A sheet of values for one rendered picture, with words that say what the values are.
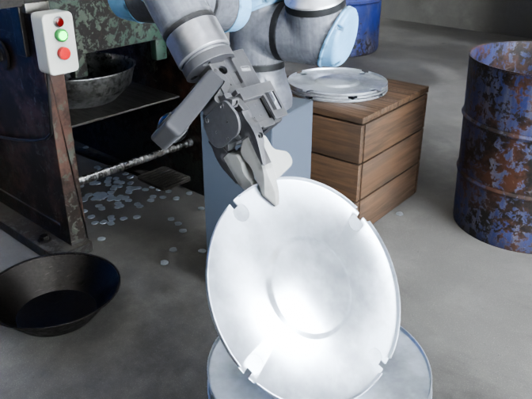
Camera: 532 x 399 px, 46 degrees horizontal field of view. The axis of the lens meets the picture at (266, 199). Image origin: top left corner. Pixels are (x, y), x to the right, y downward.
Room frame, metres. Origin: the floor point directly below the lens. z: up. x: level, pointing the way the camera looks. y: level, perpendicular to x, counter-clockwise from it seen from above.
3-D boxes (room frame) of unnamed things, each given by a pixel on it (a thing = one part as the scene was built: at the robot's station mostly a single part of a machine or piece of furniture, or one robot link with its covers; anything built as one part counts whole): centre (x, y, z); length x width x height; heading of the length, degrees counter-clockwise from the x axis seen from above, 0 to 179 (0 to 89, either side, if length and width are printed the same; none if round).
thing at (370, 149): (1.79, -0.21, 0.18); 0.40 x 0.38 x 0.35; 51
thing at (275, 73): (1.31, 0.02, 0.50); 0.15 x 0.15 x 0.10
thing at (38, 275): (1.17, 0.48, 0.04); 0.30 x 0.30 x 0.07
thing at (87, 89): (1.82, 0.56, 0.36); 0.34 x 0.34 x 0.10
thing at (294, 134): (1.31, 0.02, 0.23); 0.18 x 0.18 x 0.45; 59
